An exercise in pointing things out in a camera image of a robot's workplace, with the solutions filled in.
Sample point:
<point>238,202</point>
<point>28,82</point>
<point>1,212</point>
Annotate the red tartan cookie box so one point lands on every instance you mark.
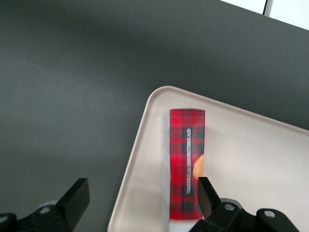
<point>183,149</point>

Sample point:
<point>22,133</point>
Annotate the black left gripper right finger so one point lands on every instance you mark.
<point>210,203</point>

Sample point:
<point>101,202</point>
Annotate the beige rectangular tray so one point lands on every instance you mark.
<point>241,149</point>

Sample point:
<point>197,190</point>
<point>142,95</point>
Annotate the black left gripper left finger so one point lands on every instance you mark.
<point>72,205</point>

